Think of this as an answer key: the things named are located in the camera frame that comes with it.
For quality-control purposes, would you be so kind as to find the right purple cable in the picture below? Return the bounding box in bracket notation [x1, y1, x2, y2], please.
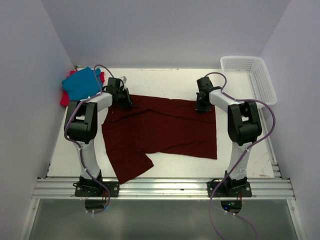
[204, 72, 277, 240]

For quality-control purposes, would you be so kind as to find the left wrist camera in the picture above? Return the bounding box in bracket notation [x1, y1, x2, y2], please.
[121, 76, 127, 83]

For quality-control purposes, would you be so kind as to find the purple cable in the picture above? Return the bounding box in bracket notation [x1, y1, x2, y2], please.
[204, 72, 277, 240]
[64, 64, 117, 215]

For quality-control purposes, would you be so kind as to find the white plastic basket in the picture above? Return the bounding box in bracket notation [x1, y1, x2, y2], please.
[220, 56, 278, 106]

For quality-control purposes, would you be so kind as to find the folded pink t-shirt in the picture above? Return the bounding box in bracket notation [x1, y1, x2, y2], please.
[59, 70, 105, 107]

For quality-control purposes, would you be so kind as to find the dark red t-shirt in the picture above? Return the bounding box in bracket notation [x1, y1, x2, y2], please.
[101, 95, 218, 184]

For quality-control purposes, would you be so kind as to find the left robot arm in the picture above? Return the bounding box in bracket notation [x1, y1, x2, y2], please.
[64, 76, 134, 197]

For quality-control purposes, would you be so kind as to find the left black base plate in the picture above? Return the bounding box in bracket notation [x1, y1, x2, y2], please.
[73, 180, 120, 198]

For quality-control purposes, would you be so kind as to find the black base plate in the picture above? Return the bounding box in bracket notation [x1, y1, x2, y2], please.
[73, 180, 120, 198]
[206, 177, 252, 198]

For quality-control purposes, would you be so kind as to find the aluminium mounting rail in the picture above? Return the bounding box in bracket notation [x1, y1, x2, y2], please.
[32, 162, 295, 200]

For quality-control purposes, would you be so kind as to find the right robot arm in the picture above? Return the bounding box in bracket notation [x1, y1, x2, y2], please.
[195, 76, 262, 197]

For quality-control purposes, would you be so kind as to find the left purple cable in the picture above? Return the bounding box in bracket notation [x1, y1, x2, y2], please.
[64, 64, 117, 215]

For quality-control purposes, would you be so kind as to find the folded blue t-shirt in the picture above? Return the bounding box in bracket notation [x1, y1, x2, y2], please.
[62, 67, 103, 101]

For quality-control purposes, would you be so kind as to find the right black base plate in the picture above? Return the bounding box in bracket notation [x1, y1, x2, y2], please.
[206, 177, 252, 198]

